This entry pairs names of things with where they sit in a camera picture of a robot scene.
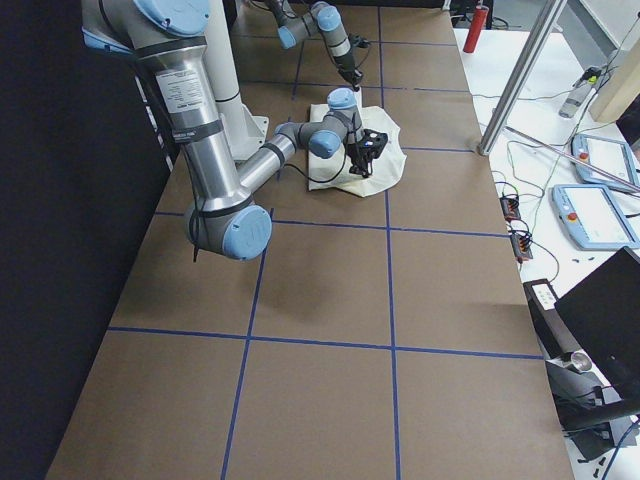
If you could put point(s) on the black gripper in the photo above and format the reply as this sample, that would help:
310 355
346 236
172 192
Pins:
348 69
358 152

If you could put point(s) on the blue teach pendant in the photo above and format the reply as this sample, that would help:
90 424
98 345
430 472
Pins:
613 156
592 217

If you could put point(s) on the near black orange connector box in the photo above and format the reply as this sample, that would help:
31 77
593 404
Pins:
521 246

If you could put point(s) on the far blue teach pendant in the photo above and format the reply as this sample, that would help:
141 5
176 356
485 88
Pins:
613 156

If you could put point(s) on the long metal rod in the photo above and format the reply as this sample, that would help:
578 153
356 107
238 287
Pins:
575 160

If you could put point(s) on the black box white label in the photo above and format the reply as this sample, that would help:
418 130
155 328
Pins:
558 342

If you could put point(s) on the black camera stand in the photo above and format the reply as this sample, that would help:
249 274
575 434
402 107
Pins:
594 416

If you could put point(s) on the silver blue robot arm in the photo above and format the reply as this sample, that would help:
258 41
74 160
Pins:
325 20
184 46

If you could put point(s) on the red cylinder bottle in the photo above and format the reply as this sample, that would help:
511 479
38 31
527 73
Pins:
478 22

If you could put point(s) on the far black orange connector box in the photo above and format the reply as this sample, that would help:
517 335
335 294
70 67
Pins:
510 207

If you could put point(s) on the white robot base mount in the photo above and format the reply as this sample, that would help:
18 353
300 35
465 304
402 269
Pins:
245 133

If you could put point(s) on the black monitor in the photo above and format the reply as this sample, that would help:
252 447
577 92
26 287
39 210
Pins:
602 313

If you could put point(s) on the near blue teach pendant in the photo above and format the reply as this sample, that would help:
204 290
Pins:
592 217

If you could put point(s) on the wooden board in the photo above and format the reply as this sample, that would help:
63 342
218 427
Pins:
620 91

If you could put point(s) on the black orange connector box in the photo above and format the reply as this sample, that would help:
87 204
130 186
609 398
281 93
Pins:
510 207
521 246

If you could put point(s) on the clear water bottle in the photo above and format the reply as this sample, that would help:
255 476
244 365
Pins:
580 90

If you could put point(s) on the aluminium frame post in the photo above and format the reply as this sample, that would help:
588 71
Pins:
533 47

